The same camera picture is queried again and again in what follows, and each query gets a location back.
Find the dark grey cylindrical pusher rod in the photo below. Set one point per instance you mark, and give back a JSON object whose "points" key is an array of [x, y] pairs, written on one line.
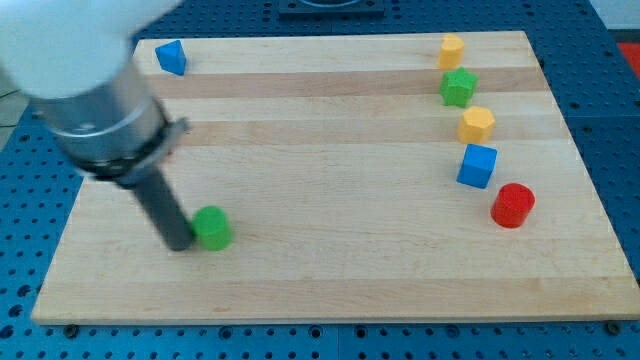
{"points": [[162, 208]]}

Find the green cylinder block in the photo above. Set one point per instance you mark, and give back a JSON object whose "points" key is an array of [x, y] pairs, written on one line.
{"points": [[211, 228]]}

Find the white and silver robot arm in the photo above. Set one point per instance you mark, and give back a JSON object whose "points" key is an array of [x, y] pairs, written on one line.
{"points": [[73, 61]]}

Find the blue triangle block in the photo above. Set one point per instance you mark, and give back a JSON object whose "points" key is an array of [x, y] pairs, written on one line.
{"points": [[172, 58]]}

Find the light wooden board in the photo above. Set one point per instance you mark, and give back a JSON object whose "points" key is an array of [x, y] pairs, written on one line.
{"points": [[335, 161]]}

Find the green star block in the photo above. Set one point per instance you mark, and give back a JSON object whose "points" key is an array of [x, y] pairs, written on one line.
{"points": [[458, 87]]}

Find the blue cube block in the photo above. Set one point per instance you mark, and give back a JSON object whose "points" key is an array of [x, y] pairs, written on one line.
{"points": [[477, 167]]}

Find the yellow hexagon block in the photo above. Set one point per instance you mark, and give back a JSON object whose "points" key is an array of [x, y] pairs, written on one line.
{"points": [[476, 125]]}

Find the yellow half-round block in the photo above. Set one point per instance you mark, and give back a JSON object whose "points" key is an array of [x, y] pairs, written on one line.
{"points": [[451, 52]]}

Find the red cylinder block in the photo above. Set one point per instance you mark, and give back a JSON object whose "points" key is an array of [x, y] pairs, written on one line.
{"points": [[512, 205]]}

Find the red object at edge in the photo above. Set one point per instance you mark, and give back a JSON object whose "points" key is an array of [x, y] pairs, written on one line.
{"points": [[631, 53]]}

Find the dark square base plate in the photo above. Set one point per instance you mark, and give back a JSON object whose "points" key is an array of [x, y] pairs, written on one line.
{"points": [[322, 8]]}

